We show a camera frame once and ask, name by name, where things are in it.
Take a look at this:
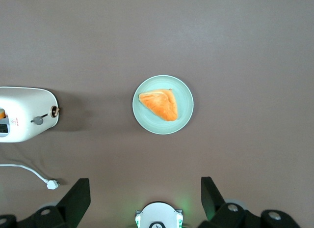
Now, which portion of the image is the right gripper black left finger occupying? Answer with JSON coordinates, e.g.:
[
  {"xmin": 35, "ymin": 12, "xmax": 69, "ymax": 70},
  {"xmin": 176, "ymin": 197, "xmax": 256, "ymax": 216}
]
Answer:
[{"xmin": 0, "ymin": 178, "xmax": 91, "ymax": 228}]

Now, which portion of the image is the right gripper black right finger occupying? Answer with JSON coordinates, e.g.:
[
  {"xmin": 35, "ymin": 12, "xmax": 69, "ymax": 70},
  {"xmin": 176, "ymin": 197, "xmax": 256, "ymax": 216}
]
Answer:
[{"xmin": 198, "ymin": 176, "xmax": 302, "ymax": 228}]

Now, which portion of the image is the white two-slot toaster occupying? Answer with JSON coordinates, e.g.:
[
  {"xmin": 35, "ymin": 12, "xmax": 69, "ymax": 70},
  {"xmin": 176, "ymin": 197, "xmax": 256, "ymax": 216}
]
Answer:
[{"xmin": 0, "ymin": 86, "xmax": 61, "ymax": 143}]

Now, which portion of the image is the pale green round plate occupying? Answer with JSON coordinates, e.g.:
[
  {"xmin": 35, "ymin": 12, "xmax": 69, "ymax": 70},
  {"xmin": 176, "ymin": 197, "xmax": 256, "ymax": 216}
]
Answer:
[{"xmin": 132, "ymin": 75, "xmax": 195, "ymax": 135}]

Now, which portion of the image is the triangular orange bread piece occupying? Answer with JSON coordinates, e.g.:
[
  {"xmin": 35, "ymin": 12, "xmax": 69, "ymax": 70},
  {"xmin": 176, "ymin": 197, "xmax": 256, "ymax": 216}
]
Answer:
[{"xmin": 138, "ymin": 88, "xmax": 179, "ymax": 122}]

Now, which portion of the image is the white power cable with plug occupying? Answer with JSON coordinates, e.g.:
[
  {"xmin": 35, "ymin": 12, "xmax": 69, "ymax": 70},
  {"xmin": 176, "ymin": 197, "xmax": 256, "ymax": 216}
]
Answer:
[{"xmin": 0, "ymin": 163, "xmax": 61, "ymax": 191}]

